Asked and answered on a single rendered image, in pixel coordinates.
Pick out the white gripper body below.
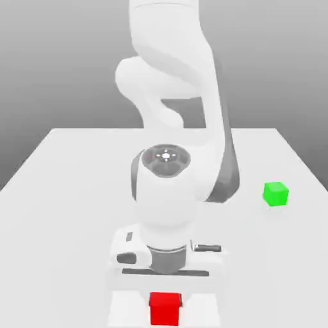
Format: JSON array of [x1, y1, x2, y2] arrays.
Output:
[[106, 259, 227, 293]]

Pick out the small red cube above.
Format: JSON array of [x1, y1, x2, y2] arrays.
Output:
[[148, 291, 183, 327]]

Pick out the small green cube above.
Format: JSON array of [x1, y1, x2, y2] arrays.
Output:
[[262, 181, 290, 208]]

